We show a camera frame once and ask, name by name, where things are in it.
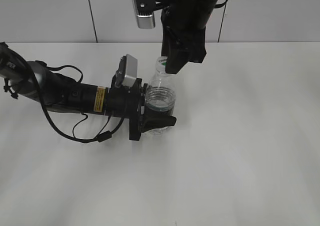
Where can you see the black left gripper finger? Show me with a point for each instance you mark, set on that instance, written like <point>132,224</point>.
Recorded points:
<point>152,123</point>

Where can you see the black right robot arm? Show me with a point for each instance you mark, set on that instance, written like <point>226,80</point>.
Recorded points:
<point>200,1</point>

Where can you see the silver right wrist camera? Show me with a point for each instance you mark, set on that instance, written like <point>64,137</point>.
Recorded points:
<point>144,12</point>

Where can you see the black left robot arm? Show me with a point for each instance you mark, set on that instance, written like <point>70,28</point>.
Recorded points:
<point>54,91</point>

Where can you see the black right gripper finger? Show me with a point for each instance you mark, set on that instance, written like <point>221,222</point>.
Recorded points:
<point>179,50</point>
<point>165,51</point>

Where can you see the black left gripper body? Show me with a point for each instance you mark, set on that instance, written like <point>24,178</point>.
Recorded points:
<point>125,103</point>

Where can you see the clear Cestbon water bottle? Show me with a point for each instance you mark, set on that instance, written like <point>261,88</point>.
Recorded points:
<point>160,98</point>

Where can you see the white green bottle cap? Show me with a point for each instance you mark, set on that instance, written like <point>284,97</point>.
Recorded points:
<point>160,64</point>

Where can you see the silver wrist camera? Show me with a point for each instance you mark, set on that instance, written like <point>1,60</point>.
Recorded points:
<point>144,12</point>
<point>126,74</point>

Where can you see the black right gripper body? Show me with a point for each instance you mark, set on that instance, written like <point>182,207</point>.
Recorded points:
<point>188,17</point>

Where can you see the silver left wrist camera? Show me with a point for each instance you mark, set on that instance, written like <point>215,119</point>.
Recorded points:
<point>126,74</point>

